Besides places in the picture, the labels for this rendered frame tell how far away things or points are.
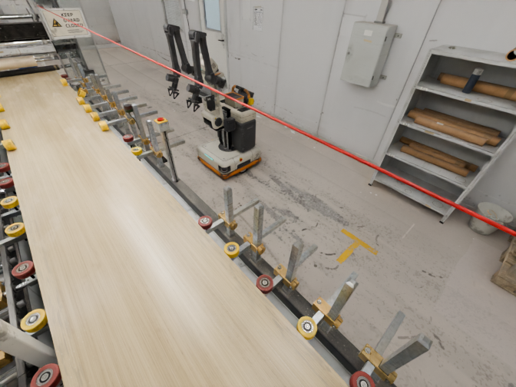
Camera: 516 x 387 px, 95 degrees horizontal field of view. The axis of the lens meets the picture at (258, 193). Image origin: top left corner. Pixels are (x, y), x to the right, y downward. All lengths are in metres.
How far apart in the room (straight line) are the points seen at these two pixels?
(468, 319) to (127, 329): 2.42
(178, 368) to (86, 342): 0.37
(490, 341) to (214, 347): 2.15
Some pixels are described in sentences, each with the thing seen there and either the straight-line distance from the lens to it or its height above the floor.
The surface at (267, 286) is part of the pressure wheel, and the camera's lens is 1.16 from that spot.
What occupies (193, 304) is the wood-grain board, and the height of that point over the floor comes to 0.90.
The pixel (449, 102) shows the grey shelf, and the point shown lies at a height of 1.07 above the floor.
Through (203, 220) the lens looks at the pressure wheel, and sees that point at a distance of 1.40.
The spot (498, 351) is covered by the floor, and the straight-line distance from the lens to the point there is 2.70.
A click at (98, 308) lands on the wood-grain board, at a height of 0.90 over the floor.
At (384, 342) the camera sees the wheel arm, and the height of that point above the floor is 0.82.
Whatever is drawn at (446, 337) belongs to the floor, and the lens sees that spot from 2.51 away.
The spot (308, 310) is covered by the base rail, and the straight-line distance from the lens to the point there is 1.37.
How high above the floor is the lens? 1.94
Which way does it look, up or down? 42 degrees down
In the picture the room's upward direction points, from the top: 3 degrees clockwise
